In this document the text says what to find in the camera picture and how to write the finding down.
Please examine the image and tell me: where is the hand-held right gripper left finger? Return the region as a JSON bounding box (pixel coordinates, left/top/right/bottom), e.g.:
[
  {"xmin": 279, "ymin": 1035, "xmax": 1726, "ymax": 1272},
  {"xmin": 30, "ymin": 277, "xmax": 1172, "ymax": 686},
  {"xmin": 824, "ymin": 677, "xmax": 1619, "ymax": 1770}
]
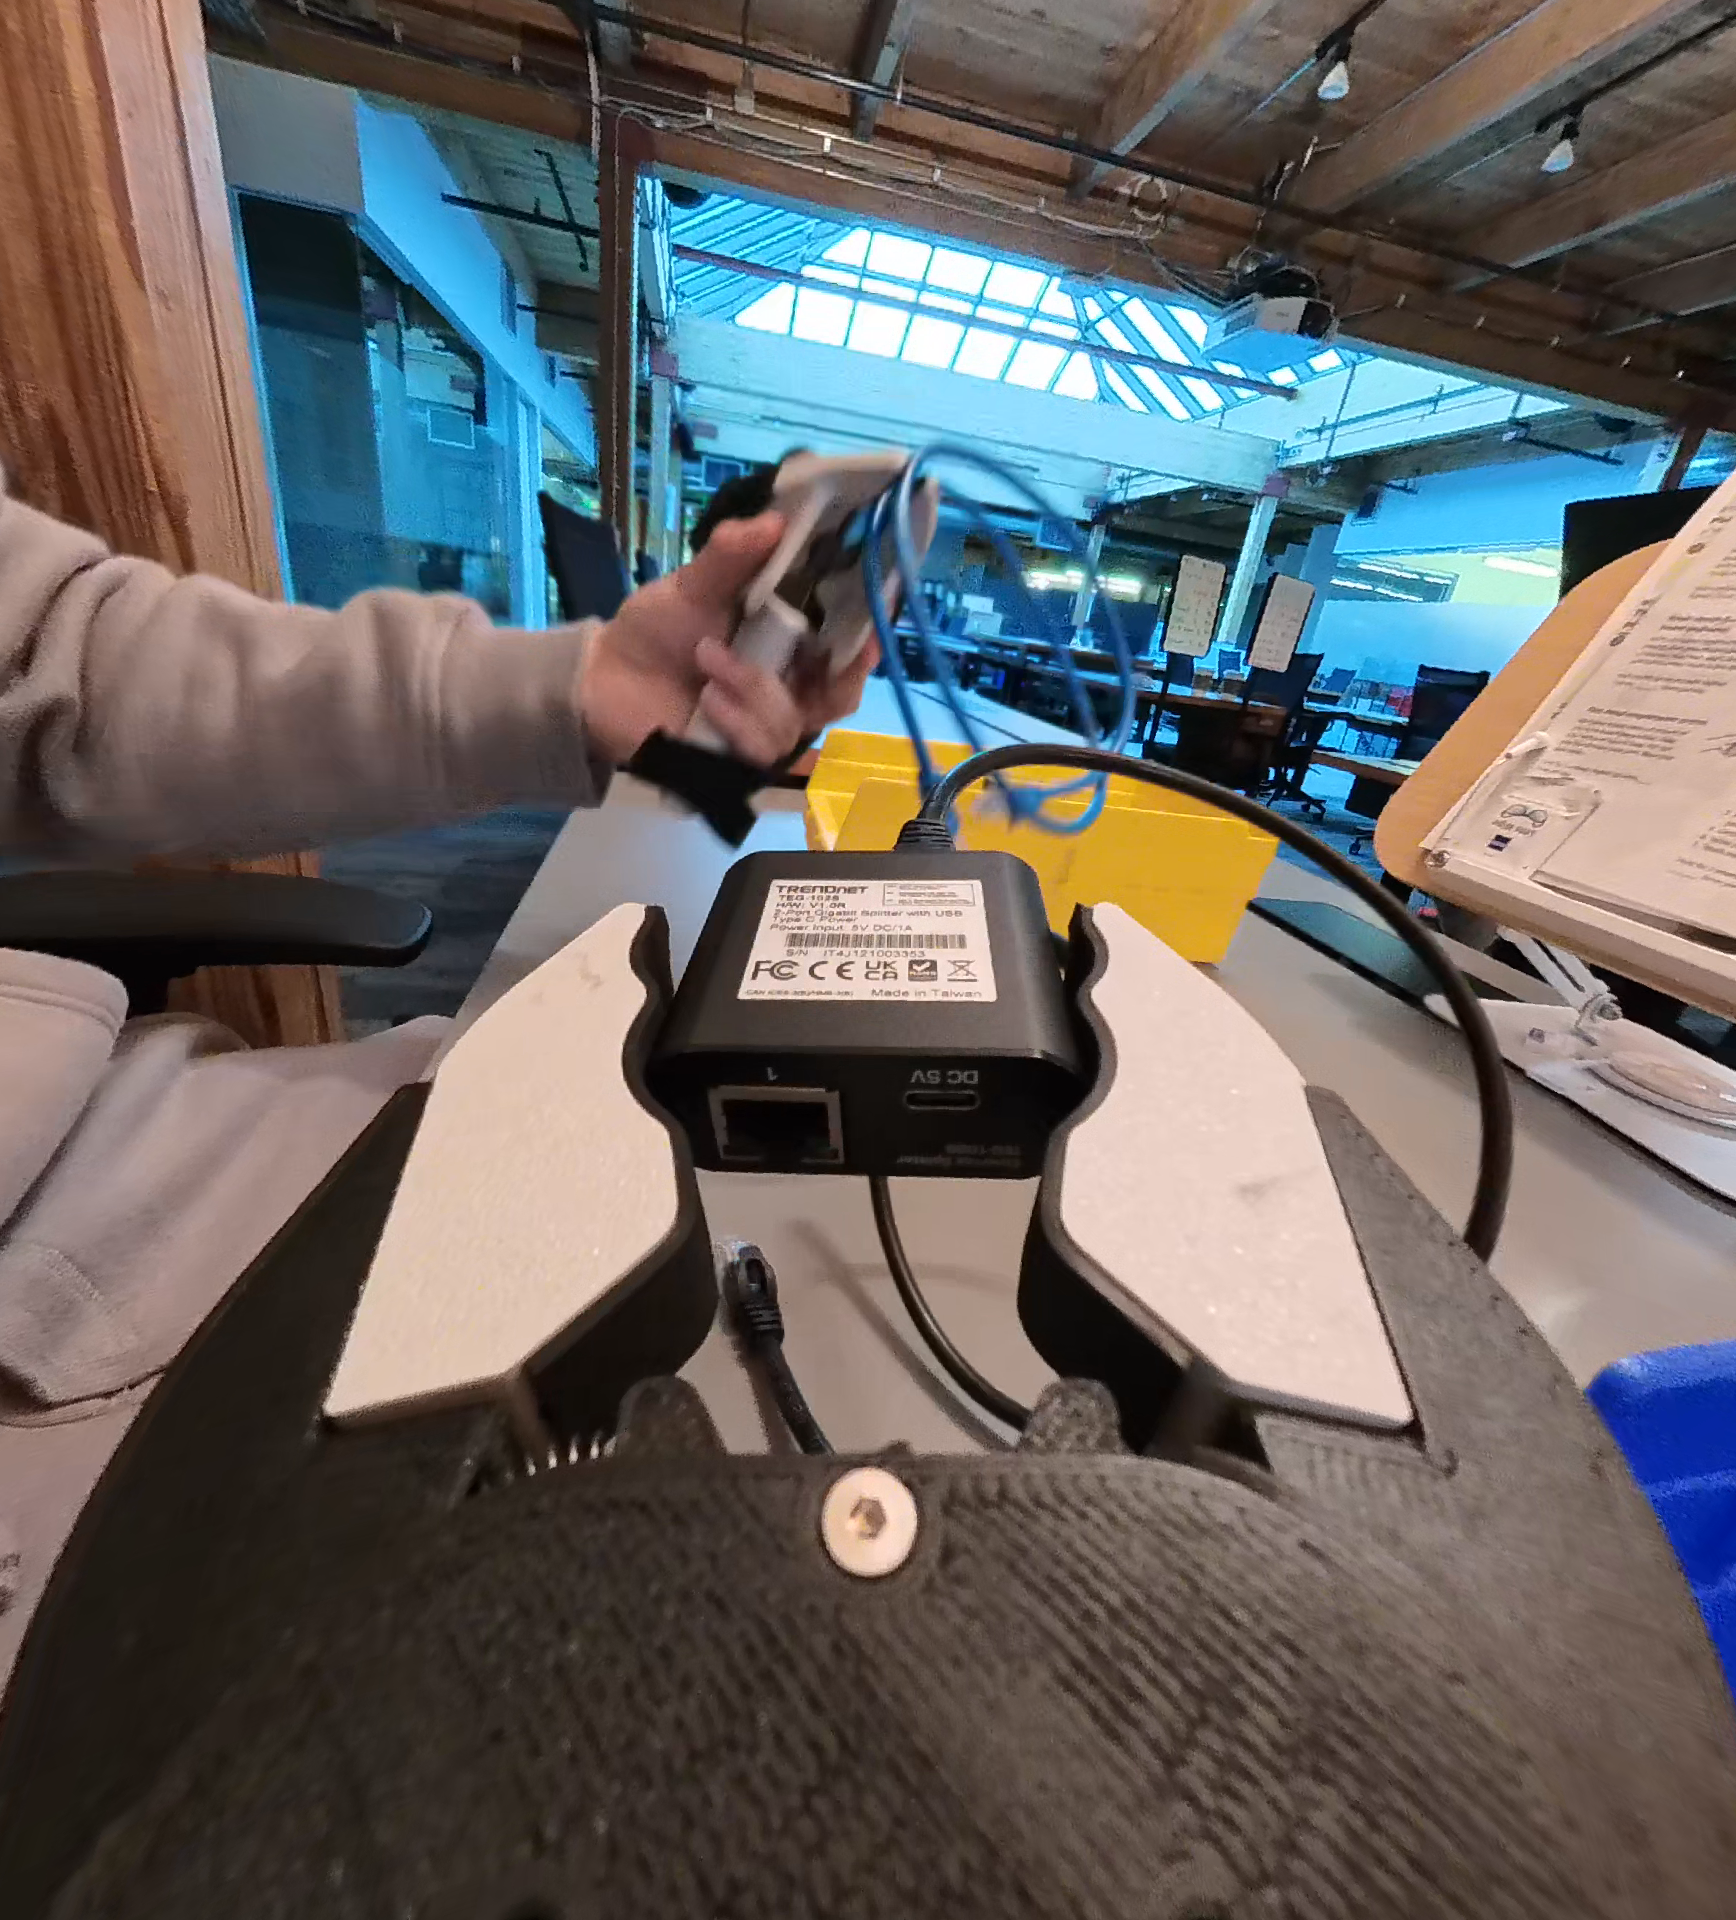
[{"xmin": 325, "ymin": 903, "xmax": 722, "ymax": 1446}]

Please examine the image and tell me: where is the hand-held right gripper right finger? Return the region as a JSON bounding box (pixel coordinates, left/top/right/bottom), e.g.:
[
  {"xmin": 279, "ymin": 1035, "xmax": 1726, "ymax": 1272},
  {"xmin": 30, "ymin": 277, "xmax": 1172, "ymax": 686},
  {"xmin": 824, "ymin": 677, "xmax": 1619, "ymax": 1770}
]
[{"xmin": 1014, "ymin": 903, "xmax": 1418, "ymax": 1454}]

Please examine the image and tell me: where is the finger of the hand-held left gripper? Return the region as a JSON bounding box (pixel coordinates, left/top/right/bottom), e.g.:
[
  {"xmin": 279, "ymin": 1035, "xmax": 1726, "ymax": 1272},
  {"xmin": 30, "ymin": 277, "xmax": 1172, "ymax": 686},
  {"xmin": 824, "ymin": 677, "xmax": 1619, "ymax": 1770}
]
[{"xmin": 802, "ymin": 446, "xmax": 948, "ymax": 680}]

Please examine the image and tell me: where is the blue network cable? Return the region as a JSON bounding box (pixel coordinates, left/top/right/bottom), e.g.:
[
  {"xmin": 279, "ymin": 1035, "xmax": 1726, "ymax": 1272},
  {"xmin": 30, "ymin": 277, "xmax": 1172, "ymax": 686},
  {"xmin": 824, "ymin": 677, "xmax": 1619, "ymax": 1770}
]
[{"xmin": 865, "ymin": 441, "xmax": 1159, "ymax": 836}]

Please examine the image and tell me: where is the black splitter cable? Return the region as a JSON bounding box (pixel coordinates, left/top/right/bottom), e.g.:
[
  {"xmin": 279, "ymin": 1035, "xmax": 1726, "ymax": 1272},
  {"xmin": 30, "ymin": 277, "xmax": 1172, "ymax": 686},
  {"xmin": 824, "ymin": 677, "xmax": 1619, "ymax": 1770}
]
[{"xmin": 715, "ymin": 744, "xmax": 1519, "ymax": 1460}]

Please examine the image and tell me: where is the yellow plastic bin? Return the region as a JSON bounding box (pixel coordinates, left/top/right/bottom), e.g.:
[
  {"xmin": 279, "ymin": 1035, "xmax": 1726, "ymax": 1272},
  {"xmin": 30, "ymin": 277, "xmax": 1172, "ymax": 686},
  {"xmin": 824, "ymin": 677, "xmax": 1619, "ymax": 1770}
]
[{"xmin": 802, "ymin": 729, "xmax": 1284, "ymax": 964}]

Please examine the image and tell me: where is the black network splitter box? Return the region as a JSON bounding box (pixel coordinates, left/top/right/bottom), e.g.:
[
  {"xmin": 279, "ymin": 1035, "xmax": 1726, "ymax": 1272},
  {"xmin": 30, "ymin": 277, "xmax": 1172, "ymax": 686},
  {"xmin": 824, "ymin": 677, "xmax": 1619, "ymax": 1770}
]
[{"xmin": 647, "ymin": 847, "xmax": 1091, "ymax": 1182}]

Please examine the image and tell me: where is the person's left forearm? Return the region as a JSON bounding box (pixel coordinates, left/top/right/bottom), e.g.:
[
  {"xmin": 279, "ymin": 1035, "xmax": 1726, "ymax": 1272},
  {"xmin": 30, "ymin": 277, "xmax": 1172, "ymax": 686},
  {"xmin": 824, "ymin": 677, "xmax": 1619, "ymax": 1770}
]
[{"xmin": 0, "ymin": 367, "xmax": 619, "ymax": 951}]

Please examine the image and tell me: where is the person's left hand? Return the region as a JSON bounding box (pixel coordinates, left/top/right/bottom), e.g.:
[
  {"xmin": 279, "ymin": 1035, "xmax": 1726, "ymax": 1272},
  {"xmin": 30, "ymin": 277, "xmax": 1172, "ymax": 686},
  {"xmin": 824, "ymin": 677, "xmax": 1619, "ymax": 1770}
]
[{"xmin": 580, "ymin": 516, "xmax": 887, "ymax": 786}]

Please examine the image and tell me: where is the white board on stand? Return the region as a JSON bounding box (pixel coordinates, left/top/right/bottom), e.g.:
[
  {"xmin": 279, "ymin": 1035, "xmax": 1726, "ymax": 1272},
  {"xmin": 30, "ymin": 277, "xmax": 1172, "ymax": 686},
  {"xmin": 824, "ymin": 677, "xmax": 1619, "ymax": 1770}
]
[
  {"xmin": 1160, "ymin": 552, "xmax": 1233, "ymax": 661},
  {"xmin": 1247, "ymin": 572, "xmax": 1323, "ymax": 677}
]

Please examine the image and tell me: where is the black chair armrest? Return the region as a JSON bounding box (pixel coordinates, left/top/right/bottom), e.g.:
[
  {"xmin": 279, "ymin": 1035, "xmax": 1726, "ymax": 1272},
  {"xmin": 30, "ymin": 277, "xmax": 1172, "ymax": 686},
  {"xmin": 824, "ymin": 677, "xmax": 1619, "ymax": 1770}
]
[{"xmin": 0, "ymin": 870, "xmax": 436, "ymax": 1027}]

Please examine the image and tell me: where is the ceiling projector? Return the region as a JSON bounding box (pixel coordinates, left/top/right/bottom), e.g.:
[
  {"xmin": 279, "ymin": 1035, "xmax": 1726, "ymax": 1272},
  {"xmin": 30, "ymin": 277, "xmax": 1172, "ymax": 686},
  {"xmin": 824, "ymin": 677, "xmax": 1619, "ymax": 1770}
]
[{"xmin": 1202, "ymin": 293, "xmax": 1339, "ymax": 381}]

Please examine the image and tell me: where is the person's grey hoodie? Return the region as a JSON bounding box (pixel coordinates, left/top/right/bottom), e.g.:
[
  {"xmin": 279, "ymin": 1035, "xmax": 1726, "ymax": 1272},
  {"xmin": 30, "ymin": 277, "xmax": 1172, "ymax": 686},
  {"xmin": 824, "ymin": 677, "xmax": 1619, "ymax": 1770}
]
[{"xmin": 0, "ymin": 841, "xmax": 460, "ymax": 1920}]

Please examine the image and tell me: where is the white stand base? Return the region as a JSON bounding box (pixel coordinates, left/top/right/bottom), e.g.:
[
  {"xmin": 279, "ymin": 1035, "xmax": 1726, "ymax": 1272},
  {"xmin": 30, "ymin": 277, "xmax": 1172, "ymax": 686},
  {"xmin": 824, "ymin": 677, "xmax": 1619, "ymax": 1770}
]
[{"xmin": 1495, "ymin": 927, "xmax": 1736, "ymax": 1236}]

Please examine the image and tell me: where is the wooden reading board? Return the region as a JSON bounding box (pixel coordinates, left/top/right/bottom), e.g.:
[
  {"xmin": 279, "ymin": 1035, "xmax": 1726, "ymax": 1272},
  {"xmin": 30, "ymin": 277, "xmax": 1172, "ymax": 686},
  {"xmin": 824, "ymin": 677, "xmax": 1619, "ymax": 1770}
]
[{"xmin": 1372, "ymin": 367, "xmax": 1736, "ymax": 1056}]

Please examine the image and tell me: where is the black office chair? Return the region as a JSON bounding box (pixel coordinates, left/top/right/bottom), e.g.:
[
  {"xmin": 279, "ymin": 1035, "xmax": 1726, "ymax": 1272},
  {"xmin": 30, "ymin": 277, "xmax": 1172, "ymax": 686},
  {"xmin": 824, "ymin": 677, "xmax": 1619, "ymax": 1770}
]
[{"xmin": 1402, "ymin": 665, "xmax": 1495, "ymax": 770}]

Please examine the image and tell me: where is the printed paper booklet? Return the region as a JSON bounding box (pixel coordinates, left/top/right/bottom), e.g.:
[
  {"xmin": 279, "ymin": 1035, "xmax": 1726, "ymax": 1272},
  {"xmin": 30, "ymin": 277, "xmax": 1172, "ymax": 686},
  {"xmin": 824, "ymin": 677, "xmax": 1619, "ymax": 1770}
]
[{"xmin": 1421, "ymin": 383, "xmax": 1736, "ymax": 980}]

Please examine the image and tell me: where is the wooden pillar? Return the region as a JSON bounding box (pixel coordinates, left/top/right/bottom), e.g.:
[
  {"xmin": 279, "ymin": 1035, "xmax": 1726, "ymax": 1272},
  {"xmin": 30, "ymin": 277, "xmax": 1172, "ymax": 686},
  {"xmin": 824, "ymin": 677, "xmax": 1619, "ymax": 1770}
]
[{"xmin": 0, "ymin": 0, "xmax": 348, "ymax": 1051}]

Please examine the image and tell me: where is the black monitor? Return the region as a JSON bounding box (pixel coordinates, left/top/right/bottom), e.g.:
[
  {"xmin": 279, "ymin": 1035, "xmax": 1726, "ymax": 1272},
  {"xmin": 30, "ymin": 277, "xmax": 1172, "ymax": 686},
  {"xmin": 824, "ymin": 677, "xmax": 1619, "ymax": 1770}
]
[{"xmin": 1560, "ymin": 487, "xmax": 1720, "ymax": 607}]

